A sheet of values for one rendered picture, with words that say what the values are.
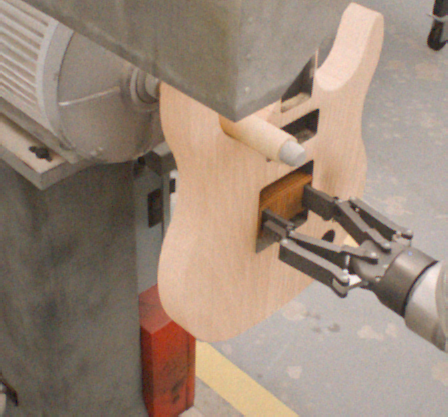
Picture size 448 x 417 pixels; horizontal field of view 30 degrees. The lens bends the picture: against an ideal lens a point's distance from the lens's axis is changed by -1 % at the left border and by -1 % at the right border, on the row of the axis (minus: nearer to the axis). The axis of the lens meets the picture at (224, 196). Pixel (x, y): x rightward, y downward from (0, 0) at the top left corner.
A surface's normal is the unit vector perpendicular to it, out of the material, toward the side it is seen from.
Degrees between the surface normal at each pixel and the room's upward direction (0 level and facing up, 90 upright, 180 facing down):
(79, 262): 90
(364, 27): 67
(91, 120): 93
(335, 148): 88
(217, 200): 88
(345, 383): 0
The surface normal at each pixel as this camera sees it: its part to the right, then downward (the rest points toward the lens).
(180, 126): -0.71, 0.43
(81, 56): 0.34, 0.38
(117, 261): 0.70, 0.46
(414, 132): 0.04, -0.79
